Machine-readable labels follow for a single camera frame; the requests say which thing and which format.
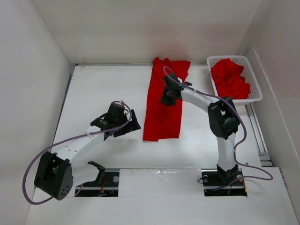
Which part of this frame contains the red t shirt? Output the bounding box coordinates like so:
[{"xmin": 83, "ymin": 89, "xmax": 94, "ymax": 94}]
[{"xmin": 143, "ymin": 57, "xmax": 191, "ymax": 142}]

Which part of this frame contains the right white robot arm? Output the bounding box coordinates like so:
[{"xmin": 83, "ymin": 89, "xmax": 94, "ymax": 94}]
[{"xmin": 161, "ymin": 73, "xmax": 240, "ymax": 185}]

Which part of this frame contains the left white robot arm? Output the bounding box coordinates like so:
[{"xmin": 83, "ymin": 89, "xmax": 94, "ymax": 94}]
[{"xmin": 34, "ymin": 101, "xmax": 141, "ymax": 201}]

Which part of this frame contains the red shirts pile in basket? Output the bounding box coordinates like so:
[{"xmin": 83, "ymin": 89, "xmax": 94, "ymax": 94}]
[{"xmin": 211, "ymin": 58, "xmax": 251, "ymax": 100}]

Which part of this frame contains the white plastic basket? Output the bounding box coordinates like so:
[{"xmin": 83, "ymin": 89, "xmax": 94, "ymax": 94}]
[{"xmin": 207, "ymin": 55, "xmax": 263, "ymax": 105}]

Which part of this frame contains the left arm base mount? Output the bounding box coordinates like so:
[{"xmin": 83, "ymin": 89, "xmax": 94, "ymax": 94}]
[{"xmin": 73, "ymin": 161, "xmax": 120, "ymax": 197}]

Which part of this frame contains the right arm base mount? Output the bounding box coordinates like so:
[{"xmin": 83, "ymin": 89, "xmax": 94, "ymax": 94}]
[{"xmin": 198, "ymin": 169, "xmax": 248, "ymax": 197}]

